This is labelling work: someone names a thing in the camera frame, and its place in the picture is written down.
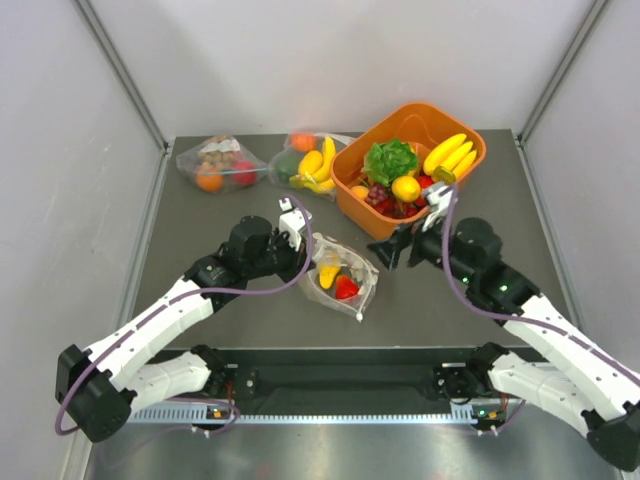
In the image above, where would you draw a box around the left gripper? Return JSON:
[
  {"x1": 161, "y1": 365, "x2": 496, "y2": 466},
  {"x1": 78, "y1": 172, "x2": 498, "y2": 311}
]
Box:
[{"x1": 245, "y1": 227, "x2": 315, "y2": 286}]

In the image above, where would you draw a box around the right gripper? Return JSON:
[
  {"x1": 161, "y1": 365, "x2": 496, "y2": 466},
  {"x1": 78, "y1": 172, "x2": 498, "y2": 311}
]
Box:
[{"x1": 366, "y1": 209, "x2": 476, "y2": 286}]

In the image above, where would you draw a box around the fake yellow pear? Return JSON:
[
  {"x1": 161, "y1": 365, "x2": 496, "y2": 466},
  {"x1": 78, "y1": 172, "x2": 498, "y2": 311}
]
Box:
[{"x1": 318, "y1": 265, "x2": 341, "y2": 290}]

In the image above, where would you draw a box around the polka dot zip bag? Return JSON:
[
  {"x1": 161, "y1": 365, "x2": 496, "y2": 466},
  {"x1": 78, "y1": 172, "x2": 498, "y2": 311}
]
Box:
[{"x1": 298, "y1": 232, "x2": 379, "y2": 322}]

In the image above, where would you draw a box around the fake yellow lemon round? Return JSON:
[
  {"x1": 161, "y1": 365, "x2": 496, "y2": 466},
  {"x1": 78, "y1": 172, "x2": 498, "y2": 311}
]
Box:
[{"x1": 391, "y1": 175, "x2": 422, "y2": 203}]

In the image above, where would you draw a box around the fake red strawberry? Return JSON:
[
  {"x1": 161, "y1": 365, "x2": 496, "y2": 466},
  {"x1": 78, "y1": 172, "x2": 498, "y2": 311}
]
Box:
[{"x1": 334, "y1": 274, "x2": 360, "y2": 301}]

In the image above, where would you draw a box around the fake red tomato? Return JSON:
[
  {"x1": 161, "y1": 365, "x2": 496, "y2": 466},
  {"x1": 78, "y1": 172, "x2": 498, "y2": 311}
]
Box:
[{"x1": 414, "y1": 174, "x2": 434, "y2": 208}]

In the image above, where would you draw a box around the fake yellow banana bunch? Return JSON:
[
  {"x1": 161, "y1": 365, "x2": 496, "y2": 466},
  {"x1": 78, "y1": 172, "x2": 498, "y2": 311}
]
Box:
[{"x1": 422, "y1": 133, "x2": 474, "y2": 184}]

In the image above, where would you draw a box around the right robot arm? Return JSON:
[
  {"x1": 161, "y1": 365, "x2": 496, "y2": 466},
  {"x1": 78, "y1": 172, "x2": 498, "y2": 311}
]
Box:
[{"x1": 368, "y1": 217, "x2": 639, "y2": 472}]

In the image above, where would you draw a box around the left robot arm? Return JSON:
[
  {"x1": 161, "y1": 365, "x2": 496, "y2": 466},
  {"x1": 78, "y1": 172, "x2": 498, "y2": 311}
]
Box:
[{"x1": 54, "y1": 208, "x2": 312, "y2": 443}]

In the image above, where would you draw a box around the fake green lettuce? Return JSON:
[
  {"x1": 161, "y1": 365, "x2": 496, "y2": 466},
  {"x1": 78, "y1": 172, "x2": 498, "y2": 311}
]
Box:
[{"x1": 361, "y1": 138, "x2": 419, "y2": 187}]

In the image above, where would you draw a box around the fake red apple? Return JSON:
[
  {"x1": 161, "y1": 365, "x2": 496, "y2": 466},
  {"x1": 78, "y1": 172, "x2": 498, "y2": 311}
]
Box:
[{"x1": 231, "y1": 160, "x2": 258, "y2": 187}]

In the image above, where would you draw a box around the clear bag with bananas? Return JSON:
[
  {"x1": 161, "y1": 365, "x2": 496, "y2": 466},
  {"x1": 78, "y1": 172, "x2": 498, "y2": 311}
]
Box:
[{"x1": 268, "y1": 132, "x2": 355, "y2": 201}]

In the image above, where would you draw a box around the fake orange fruit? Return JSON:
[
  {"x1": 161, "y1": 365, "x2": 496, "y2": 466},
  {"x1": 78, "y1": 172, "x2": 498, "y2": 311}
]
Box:
[{"x1": 195, "y1": 167, "x2": 224, "y2": 193}]

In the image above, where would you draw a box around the clear bag with nuts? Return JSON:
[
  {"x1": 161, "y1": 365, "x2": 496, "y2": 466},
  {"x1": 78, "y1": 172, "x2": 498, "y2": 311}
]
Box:
[{"x1": 176, "y1": 135, "x2": 268, "y2": 194}]

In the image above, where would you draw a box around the orange plastic bin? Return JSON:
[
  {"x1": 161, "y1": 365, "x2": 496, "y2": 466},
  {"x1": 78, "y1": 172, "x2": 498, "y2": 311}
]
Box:
[{"x1": 331, "y1": 102, "x2": 486, "y2": 239}]

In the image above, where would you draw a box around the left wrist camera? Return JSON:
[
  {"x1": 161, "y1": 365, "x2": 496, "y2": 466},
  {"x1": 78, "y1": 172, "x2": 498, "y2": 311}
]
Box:
[{"x1": 278, "y1": 197, "x2": 312, "y2": 251}]

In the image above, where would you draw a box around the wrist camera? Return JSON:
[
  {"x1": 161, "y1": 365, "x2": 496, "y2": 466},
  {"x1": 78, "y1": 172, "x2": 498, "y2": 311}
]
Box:
[
  {"x1": 421, "y1": 181, "x2": 458, "y2": 232},
  {"x1": 278, "y1": 197, "x2": 312, "y2": 251}
]

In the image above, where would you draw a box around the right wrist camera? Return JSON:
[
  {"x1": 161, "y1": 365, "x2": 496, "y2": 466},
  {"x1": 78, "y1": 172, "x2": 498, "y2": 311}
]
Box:
[{"x1": 421, "y1": 181, "x2": 458, "y2": 232}]

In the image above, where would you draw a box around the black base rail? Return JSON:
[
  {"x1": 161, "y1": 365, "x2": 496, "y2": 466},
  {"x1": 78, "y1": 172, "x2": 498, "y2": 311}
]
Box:
[{"x1": 109, "y1": 343, "x2": 503, "y2": 420}]

